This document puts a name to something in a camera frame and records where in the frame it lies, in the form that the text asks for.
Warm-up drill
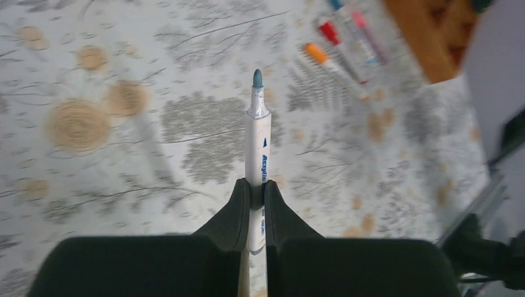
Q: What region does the white pen blue tip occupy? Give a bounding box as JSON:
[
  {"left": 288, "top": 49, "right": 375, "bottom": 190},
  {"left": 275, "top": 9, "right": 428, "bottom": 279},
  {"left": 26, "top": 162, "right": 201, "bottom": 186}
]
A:
[{"left": 329, "top": 0, "right": 379, "bottom": 64}]

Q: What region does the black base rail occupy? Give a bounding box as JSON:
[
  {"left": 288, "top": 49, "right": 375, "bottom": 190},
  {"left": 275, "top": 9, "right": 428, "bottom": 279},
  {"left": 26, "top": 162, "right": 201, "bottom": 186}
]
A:
[{"left": 436, "top": 171, "right": 524, "bottom": 290}]

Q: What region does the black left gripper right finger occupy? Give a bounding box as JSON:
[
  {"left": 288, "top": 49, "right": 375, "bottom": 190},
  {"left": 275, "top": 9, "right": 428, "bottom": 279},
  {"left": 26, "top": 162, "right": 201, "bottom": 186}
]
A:
[{"left": 264, "top": 181, "right": 459, "bottom": 296}]

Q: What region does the floral patterned mat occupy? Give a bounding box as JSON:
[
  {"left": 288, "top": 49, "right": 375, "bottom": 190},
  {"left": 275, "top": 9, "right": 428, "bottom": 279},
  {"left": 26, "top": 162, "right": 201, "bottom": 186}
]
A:
[{"left": 1, "top": 1, "right": 488, "bottom": 296}]

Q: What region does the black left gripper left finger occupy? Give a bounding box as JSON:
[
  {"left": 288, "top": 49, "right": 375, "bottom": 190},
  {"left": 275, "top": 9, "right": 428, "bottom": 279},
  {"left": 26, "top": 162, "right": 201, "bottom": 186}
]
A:
[{"left": 28, "top": 179, "right": 250, "bottom": 296}]

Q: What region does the pink pen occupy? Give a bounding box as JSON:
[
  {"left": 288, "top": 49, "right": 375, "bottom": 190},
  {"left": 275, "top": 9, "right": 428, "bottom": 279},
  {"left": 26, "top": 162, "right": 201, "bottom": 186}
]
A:
[{"left": 351, "top": 10, "right": 389, "bottom": 64}]

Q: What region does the orange compartment tray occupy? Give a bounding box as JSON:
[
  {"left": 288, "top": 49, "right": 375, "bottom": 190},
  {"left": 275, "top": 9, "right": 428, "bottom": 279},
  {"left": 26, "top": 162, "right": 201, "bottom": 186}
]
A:
[{"left": 383, "top": 0, "right": 479, "bottom": 84}]

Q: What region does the white pen red tip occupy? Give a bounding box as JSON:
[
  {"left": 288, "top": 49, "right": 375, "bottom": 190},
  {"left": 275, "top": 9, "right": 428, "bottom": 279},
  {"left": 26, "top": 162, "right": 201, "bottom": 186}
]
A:
[
  {"left": 304, "top": 43, "right": 370, "bottom": 101},
  {"left": 317, "top": 17, "right": 368, "bottom": 85}
]

